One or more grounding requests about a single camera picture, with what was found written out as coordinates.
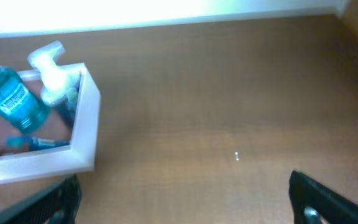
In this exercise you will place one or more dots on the teal Listerine mouthwash bottle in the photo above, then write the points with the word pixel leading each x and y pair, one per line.
pixel 18 105

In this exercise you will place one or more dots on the blue white toothbrush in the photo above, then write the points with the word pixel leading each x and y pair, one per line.
pixel 34 143

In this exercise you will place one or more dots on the clear foam pump bottle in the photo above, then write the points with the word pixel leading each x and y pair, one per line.
pixel 61 87

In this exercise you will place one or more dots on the pink white cardboard box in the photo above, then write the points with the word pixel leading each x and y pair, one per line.
pixel 76 157

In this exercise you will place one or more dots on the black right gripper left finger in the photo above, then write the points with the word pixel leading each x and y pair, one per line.
pixel 58 203

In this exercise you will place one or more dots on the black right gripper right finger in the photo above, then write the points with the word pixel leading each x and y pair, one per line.
pixel 311 201

